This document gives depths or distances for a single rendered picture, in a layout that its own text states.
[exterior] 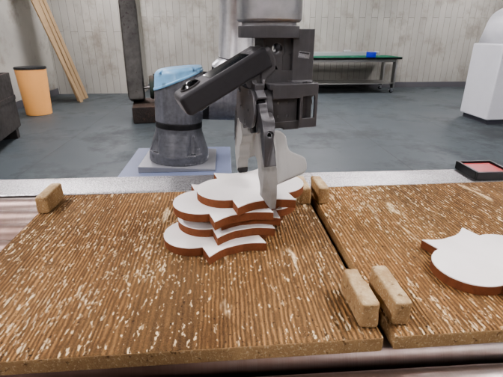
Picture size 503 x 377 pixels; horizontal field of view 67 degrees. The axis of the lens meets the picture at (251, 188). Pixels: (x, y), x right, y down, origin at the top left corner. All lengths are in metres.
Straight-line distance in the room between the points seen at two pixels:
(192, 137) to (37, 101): 5.91
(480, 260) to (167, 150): 0.70
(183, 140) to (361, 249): 0.58
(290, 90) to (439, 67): 9.92
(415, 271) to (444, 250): 0.05
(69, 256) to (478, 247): 0.48
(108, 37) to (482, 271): 8.51
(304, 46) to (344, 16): 8.94
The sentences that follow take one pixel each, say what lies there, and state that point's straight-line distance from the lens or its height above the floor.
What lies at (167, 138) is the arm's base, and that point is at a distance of 0.95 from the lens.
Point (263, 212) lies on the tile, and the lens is 0.46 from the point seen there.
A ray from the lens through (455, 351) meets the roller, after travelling 0.42.
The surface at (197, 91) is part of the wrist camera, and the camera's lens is 0.43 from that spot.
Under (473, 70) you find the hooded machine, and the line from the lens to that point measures 6.62.
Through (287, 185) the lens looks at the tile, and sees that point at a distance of 0.50.
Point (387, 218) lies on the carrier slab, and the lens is 0.58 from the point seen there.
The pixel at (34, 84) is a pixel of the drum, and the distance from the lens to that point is 6.75.
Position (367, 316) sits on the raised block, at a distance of 0.37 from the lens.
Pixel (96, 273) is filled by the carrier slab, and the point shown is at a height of 0.94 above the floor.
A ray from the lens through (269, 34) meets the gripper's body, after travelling 0.44.
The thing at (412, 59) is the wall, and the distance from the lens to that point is 10.02.
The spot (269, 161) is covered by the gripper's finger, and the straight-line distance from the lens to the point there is 0.44.
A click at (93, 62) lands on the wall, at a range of 8.87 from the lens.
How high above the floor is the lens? 1.18
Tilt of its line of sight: 22 degrees down
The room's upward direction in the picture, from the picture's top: straight up
